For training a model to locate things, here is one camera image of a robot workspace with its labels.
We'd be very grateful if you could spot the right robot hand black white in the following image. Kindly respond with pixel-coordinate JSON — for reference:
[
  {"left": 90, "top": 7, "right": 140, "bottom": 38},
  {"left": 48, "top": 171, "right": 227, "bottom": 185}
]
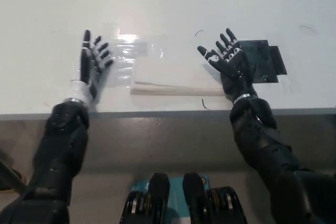
[{"left": 196, "top": 27, "right": 259, "bottom": 103}]

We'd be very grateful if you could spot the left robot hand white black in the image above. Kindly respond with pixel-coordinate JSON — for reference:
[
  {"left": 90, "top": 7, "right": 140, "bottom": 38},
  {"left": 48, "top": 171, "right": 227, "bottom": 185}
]
[{"left": 68, "top": 29, "right": 114, "bottom": 104}]

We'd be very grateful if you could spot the white napkin stack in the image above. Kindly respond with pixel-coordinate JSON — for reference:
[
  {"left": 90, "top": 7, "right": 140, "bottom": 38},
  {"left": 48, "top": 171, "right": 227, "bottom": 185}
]
[{"left": 130, "top": 59, "right": 228, "bottom": 97}]

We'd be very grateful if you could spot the robot body black teal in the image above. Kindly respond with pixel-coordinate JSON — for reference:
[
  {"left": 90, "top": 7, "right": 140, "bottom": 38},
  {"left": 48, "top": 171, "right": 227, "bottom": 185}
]
[{"left": 120, "top": 172, "right": 244, "bottom": 224}]

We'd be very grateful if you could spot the black tape patch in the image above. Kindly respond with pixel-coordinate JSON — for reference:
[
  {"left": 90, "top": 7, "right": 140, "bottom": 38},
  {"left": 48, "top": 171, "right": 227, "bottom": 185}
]
[{"left": 237, "top": 39, "right": 288, "bottom": 84}]

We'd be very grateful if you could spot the clear plastic film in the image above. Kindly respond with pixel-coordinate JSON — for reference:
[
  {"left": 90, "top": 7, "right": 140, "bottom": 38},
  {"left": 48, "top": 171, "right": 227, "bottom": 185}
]
[{"left": 103, "top": 21, "right": 164, "bottom": 89}]

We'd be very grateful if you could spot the black stand leg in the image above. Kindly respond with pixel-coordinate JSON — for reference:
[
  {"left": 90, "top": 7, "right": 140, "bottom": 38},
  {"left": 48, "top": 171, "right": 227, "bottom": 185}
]
[{"left": 0, "top": 158, "right": 28, "bottom": 194}]

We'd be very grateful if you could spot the dark shoe tan sole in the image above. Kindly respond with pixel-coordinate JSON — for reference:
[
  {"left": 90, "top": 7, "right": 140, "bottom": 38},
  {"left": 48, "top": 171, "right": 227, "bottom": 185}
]
[{"left": 0, "top": 169, "right": 23, "bottom": 191}]

